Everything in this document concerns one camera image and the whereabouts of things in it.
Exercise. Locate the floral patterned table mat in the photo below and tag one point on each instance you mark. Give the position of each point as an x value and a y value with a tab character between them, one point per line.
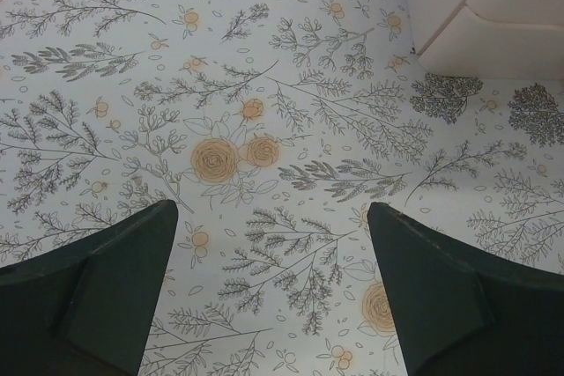
273	125

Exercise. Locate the white stacked drawer unit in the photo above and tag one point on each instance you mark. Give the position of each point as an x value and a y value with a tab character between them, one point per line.
504	39

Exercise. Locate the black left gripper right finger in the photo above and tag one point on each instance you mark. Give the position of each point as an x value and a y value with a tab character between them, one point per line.
459	310

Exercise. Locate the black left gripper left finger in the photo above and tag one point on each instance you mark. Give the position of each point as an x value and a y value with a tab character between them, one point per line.
87	308

